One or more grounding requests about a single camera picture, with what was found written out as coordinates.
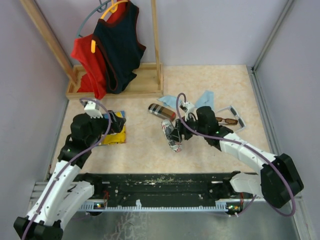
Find blue yellow cartoon pouch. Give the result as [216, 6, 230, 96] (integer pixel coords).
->
[99, 110, 126, 146]

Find navy tank top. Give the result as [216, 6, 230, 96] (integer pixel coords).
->
[92, 1, 146, 94]

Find white frame sunglasses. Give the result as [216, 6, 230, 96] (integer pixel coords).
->
[215, 105, 246, 133]

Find red tank top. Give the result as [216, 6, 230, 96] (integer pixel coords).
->
[70, 0, 131, 100]

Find aluminium rail frame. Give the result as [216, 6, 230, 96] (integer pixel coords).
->
[27, 0, 320, 240]

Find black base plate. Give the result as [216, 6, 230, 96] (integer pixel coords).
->
[74, 172, 253, 207]

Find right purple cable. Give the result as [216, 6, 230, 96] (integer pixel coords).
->
[175, 92, 299, 217]

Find wooden clothes rack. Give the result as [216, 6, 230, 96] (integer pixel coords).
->
[20, 0, 164, 100]

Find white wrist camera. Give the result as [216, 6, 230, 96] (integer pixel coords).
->
[179, 101, 195, 121]
[84, 100, 103, 119]

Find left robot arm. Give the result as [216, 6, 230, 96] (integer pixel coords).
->
[13, 110, 126, 240]

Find light blue cleaning cloth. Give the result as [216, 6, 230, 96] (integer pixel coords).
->
[195, 90, 214, 110]

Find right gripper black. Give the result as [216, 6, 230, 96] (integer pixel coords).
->
[168, 113, 208, 143]

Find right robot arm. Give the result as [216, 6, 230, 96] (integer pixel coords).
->
[168, 102, 304, 209]

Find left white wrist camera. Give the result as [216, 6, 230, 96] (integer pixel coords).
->
[84, 100, 103, 119]

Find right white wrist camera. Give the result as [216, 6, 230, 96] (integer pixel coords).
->
[179, 101, 195, 121]

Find purple cable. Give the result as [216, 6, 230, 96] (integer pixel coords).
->
[22, 97, 112, 240]
[175, 92, 299, 217]

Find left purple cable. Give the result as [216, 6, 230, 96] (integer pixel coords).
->
[22, 97, 112, 240]

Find flag newsprint glasses case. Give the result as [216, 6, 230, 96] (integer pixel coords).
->
[161, 119, 182, 153]

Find light blue cloth rear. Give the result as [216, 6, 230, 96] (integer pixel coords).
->
[157, 95, 177, 109]

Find grey blue hanger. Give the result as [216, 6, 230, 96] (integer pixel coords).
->
[75, 0, 111, 38]

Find plaid glasses case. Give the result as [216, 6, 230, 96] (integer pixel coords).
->
[148, 103, 176, 121]

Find white slotted cable duct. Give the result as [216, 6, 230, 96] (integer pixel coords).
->
[77, 199, 242, 213]

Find brown tortoise sunglasses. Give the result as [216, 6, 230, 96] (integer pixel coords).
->
[216, 117, 238, 126]

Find yellow hanger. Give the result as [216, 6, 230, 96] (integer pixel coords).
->
[90, 0, 130, 54]

